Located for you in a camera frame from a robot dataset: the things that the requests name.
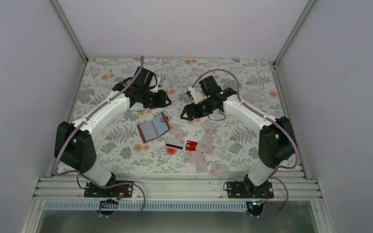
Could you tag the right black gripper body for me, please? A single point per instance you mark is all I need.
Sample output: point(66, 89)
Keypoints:
point(202, 111)

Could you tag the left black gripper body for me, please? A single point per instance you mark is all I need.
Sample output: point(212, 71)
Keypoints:
point(151, 102)

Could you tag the brown leather card holder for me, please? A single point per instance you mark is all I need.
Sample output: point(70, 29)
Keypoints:
point(155, 128)

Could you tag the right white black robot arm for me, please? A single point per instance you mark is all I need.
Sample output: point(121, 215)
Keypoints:
point(276, 141)

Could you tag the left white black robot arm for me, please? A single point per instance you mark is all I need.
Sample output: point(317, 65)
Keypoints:
point(74, 144)

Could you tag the white pink card beside holder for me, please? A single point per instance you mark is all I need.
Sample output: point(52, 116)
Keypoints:
point(177, 132)

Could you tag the white pink card middle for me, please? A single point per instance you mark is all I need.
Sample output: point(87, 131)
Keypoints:
point(207, 141)

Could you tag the red card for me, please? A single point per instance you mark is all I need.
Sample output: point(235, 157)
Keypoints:
point(191, 145)

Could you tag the white card black stripe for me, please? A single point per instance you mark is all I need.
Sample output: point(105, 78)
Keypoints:
point(175, 143)

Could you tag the white pink card lowest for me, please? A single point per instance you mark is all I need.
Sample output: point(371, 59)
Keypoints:
point(220, 170)

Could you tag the floral patterned table mat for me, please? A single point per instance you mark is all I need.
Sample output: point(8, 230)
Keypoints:
point(119, 146)

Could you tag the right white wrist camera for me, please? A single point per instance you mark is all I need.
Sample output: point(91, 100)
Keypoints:
point(195, 95)

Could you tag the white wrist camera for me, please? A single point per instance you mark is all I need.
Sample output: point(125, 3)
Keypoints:
point(195, 95)
point(162, 83)

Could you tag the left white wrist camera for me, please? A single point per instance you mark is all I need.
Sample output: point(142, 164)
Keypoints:
point(162, 83)

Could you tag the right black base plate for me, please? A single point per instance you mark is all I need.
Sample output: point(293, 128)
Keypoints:
point(242, 190)

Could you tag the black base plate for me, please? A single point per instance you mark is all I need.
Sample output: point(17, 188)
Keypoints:
point(242, 190)
point(125, 191)

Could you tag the blue slotted cable duct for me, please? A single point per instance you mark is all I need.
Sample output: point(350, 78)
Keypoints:
point(128, 205)

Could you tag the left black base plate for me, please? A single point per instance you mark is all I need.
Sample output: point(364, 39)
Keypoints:
point(125, 191)

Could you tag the aluminium rail frame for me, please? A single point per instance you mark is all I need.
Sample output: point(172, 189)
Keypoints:
point(178, 187)

